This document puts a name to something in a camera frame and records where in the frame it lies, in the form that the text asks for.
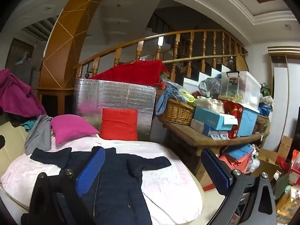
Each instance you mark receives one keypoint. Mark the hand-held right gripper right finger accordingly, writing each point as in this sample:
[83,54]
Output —
[215,173]

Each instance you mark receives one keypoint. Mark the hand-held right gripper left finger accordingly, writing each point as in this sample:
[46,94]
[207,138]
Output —
[90,171]

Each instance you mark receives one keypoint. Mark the navy blue coat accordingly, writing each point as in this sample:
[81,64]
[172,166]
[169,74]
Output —
[117,192]

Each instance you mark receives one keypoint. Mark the black clothes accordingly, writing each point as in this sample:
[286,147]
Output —
[16,119]

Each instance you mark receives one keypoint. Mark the red paper bags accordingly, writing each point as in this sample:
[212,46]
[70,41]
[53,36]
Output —
[236,157]

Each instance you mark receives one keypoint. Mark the wooden bench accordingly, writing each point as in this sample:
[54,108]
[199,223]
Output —
[187,136]

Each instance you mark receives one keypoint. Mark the magenta pillow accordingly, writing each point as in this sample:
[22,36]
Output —
[70,126]

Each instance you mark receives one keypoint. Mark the white and blue box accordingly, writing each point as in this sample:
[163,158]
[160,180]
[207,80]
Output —
[199,125]

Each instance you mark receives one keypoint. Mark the pale pink fleece blanket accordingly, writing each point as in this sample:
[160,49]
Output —
[164,192]

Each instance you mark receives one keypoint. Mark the light blue cardboard box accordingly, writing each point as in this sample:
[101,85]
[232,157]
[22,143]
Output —
[211,118]

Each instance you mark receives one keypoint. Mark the red pillow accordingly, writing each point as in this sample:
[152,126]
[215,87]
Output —
[119,124]

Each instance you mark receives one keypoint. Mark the brown cardboard box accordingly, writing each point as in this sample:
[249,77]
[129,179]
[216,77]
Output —
[269,157]

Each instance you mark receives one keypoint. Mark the blue plastic bin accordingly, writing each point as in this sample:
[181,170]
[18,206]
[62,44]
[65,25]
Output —
[248,121]

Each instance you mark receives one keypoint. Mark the grey garment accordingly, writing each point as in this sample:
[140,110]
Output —
[38,133]

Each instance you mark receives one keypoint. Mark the red gift box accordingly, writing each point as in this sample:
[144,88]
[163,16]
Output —
[234,110]

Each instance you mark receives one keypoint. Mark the small wicker basket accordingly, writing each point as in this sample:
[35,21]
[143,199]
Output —
[261,121]

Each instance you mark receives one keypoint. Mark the white plastic bag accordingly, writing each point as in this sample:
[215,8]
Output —
[208,104]

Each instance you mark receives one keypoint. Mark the large wicker basket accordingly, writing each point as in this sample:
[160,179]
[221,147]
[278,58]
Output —
[175,112]

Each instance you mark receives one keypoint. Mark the colourful gift bags pile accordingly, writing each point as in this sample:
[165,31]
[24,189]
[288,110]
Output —
[290,185]

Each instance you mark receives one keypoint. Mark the teal cloth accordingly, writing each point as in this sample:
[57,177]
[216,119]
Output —
[29,125]

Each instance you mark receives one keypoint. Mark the cream leather sofa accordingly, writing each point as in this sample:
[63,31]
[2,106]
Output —
[11,143]

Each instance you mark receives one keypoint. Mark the silver foil insulation board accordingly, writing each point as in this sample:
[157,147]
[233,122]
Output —
[121,93]

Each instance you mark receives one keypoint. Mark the grey plastic bag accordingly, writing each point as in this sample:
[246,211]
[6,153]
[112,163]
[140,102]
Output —
[211,86]

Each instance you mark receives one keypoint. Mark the blue cloth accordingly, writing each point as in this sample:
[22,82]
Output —
[164,98]

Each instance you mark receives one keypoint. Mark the clear plastic storage box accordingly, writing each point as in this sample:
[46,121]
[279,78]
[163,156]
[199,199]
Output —
[243,86]

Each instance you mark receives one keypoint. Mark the potted plant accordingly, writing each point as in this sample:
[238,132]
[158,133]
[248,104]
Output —
[264,89]

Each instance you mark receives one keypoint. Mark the staircase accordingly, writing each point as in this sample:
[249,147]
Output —
[206,75]

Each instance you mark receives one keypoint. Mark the magenta fleece robe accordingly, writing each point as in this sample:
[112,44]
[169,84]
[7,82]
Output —
[16,93]

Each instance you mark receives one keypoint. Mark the red fuzzy cloth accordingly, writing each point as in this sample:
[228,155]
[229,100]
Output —
[136,72]

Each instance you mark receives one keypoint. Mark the white framed panel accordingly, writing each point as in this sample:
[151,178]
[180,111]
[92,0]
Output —
[281,86]

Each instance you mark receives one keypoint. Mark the wooden column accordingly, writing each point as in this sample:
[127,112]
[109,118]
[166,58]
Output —
[68,39]

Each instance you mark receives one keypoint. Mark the framed picture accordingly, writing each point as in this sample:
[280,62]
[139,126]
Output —
[18,54]

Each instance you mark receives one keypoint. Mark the wooden stair railing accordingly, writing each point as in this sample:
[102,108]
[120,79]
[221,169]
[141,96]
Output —
[187,35]

